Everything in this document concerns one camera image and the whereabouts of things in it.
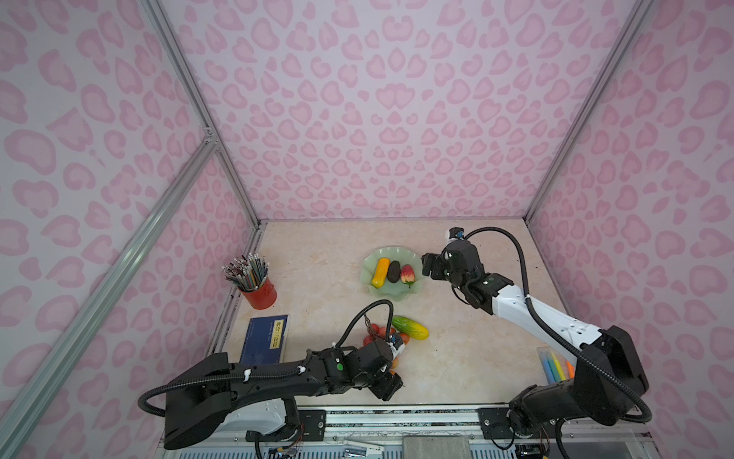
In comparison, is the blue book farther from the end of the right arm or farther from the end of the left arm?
the end of the right arm

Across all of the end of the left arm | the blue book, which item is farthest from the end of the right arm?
the blue book

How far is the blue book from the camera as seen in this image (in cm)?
86
